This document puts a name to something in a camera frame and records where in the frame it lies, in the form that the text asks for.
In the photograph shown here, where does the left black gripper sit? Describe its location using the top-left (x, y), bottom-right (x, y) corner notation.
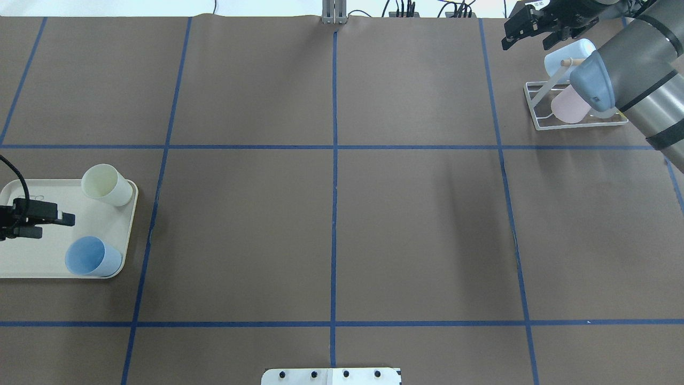
top-left (1, 198), bottom-right (75, 241)

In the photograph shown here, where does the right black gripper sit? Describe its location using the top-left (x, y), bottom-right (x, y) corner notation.
top-left (501, 1), bottom-right (605, 51)

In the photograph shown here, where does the light blue cup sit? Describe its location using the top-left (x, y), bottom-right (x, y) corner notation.
top-left (544, 38), bottom-right (596, 76)
top-left (65, 236), bottom-right (124, 278)

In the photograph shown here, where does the pink plastic cup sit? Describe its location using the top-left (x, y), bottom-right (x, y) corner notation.
top-left (550, 84), bottom-right (592, 124)

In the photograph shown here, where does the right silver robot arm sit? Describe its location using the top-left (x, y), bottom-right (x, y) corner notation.
top-left (501, 1), bottom-right (683, 170)

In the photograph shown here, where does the pale green cup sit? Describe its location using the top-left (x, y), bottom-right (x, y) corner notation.
top-left (81, 164), bottom-right (134, 207)

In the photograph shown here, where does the cream plastic tray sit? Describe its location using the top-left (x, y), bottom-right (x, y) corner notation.
top-left (1, 179), bottom-right (138, 279)

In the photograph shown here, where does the white wire cup rack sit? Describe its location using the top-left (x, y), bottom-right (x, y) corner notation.
top-left (523, 58), bottom-right (629, 131)

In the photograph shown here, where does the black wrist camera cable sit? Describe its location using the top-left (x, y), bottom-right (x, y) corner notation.
top-left (0, 155), bottom-right (30, 202)

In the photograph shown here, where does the aluminium frame post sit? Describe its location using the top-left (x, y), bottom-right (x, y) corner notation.
top-left (322, 0), bottom-right (348, 25)

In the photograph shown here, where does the white pedestal column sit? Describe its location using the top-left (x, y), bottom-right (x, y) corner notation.
top-left (261, 367), bottom-right (402, 384)

